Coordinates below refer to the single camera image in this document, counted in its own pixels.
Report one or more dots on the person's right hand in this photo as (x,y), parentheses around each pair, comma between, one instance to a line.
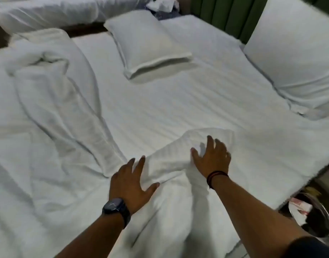
(214,162)

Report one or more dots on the person's left hand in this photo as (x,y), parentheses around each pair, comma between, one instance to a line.
(126,186)

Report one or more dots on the person's right middle finger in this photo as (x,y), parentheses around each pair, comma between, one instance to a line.
(218,146)

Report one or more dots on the person's left thumb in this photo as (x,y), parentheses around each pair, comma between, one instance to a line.
(151,189)

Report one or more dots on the person's left middle finger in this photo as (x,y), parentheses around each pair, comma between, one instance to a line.
(130,164)

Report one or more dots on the person's right thumb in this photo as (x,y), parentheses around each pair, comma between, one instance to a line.
(196,157)

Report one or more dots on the white duvet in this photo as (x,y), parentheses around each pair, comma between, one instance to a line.
(51,137)

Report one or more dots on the person's right forearm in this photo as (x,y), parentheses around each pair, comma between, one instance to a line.
(250,217)

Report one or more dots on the person's left forearm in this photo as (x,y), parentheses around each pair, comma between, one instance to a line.
(97,239)

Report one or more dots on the black wristwatch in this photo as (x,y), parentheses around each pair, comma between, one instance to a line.
(116,207)

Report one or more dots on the white bed sheet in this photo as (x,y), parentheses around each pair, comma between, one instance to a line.
(207,91)

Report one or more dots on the white and red paper trash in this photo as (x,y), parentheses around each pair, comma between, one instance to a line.
(300,209)

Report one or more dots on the black lined trash bin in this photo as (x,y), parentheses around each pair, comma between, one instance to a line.
(316,220)

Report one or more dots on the small white pillow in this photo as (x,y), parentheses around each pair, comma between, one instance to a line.
(145,42)

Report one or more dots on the large white pillow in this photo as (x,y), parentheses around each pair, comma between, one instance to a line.
(296,48)

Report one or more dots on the green padded headboard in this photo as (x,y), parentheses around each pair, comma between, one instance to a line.
(228,13)

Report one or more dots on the dark shirt sleeve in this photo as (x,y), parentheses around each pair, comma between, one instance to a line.
(312,248)

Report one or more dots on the crumpled white cloth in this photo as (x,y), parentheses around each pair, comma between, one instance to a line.
(164,3)

